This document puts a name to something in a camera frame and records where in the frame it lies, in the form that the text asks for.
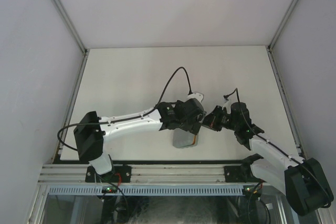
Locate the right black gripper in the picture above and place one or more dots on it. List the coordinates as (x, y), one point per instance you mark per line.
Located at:
(211, 120)

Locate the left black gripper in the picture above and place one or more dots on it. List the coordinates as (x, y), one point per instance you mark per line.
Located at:
(193, 126)

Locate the grey plastic tool case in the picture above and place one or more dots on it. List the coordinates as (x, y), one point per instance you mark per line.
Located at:
(182, 139)

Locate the orange handled pliers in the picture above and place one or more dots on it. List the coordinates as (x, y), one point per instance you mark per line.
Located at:
(194, 139)

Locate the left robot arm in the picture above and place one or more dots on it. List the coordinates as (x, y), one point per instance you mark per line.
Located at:
(92, 132)

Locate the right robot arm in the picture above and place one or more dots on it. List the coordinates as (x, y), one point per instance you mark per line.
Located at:
(302, 181)

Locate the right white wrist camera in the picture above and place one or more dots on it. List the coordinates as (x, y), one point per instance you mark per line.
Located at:
(227, 105)

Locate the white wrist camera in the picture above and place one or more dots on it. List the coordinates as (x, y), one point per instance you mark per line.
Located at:
(227, 105)
(196, 95)

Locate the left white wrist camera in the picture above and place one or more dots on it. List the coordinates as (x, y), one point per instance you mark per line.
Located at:
(196, 95)

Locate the slotted grey cable duct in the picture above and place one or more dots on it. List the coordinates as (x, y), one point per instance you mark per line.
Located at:
(149, 190)

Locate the aluminium front rail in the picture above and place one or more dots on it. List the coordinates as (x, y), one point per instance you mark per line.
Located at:
(140, 174)

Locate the right aluminium frame post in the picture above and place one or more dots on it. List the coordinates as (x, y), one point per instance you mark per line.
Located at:
(290, 10)

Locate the aluminium frame post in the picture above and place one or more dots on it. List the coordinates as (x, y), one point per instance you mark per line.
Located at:
(290, 10)
(69, 24)

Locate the left aluminium frame post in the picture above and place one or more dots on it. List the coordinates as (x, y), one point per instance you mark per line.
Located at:
(69, 24)

